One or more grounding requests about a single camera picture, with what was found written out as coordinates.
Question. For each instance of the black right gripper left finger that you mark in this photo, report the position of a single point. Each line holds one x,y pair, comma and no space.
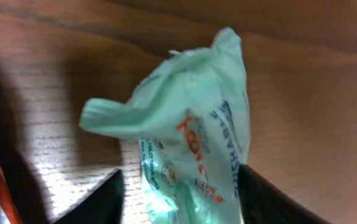
102,206

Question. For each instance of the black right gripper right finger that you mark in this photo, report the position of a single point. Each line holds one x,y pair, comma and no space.
262,203

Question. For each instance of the teal snack packet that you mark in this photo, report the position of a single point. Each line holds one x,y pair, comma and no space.
190,117

